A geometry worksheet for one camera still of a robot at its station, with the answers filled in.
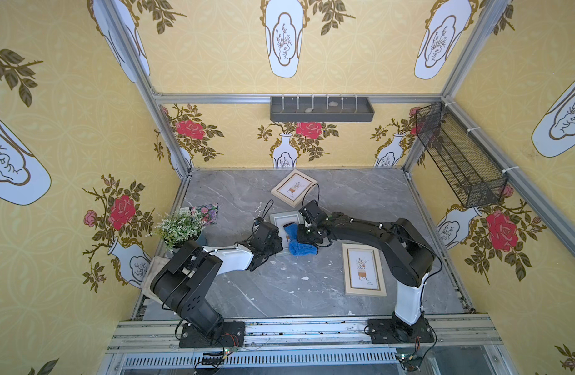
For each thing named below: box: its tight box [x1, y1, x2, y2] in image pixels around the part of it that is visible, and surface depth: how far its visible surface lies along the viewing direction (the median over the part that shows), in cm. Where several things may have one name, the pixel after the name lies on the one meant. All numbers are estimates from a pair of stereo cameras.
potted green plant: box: [145, 207, 208, 254], surface depth 81 cm
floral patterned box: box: [188, 203, 219, 225], surface depth 106 cm
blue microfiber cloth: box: [283, 222, 318, 256], surface depth 89 cm
